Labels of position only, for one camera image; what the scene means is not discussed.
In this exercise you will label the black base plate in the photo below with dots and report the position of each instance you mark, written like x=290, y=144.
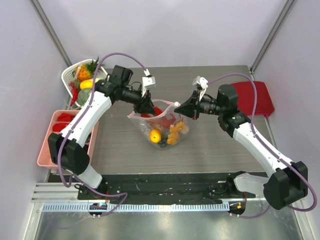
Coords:
x=179, y=189

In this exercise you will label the green toy chili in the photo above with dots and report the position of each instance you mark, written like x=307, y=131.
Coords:
x=164, y=134

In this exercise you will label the yellow orange toy pepper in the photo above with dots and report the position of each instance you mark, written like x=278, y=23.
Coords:
x=155, y=136

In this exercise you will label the pink compartment tray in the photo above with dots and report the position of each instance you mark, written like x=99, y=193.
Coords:
x=44, y=157

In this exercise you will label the white plastic basket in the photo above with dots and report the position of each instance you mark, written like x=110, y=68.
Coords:
x=69, y=80

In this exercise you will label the black toy grapes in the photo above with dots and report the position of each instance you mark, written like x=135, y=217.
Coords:
x=163, y=144

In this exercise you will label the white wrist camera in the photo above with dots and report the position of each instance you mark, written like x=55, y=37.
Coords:
x=201, y=85
x=148, y=82

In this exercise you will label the red plastic lobster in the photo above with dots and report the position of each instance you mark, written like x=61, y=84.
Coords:
x=157, y=121

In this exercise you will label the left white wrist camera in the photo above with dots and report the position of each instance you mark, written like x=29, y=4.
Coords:
x=148, y=82

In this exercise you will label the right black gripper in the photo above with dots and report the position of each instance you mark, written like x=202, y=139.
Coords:
x=196, y=106

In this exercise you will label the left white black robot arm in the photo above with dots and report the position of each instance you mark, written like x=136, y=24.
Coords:
x=67, y=147

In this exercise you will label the orange toy pineapple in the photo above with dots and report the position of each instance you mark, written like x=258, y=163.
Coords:
x=86, y=71

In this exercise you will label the red folded cloth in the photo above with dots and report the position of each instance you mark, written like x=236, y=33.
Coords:
x=246, y=97

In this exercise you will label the yellow toy orange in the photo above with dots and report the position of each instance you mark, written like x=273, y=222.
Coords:
x=86, y=84

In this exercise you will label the red toy chili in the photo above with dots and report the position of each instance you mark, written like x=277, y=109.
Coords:
x=74, y=92

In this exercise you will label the red felt pieces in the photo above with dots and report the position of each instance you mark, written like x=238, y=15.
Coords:
x=62, y=121

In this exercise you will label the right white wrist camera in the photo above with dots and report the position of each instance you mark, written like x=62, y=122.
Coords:
x=201, y=85

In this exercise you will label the beige toy garlic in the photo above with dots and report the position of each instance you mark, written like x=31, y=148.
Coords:
x=184, y=129

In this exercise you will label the clear zip top bag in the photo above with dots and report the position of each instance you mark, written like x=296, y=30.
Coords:
x=166, y=106

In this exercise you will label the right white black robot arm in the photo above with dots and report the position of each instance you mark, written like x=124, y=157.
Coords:
x=286, y=181

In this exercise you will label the green toy pumpkin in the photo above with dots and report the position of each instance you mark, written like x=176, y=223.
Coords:
x=83, y=96

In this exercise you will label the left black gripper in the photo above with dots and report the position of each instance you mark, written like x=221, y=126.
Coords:
x=145, y=105

